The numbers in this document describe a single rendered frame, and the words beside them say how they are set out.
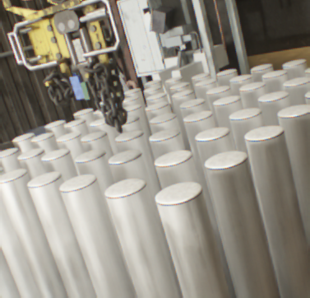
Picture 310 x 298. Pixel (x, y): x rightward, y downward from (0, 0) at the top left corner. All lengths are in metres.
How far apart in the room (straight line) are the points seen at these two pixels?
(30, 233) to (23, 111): 4.51
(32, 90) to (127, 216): 5.43
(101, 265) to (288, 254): 0.82
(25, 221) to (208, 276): 1.20
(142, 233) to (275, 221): 0.62
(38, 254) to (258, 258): 1.23
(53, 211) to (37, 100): 4.93
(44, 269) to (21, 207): 0.37
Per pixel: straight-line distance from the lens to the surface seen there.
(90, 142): 2.75
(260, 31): 8.91
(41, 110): 7.09
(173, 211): 1.53
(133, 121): 2.93
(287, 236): 2.12
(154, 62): 6.06
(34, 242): 2.58
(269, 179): 2.00
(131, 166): 2.12
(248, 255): 1.87
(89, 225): 2.01
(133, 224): 1.75
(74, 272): 2.35
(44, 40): 1.71
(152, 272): 1.85
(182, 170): 1.90
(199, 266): 1.62
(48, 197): 2.20
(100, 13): 1.44
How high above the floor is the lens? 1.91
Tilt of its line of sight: 15 degrees down
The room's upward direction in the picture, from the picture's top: 16 degrees counter-clockwise
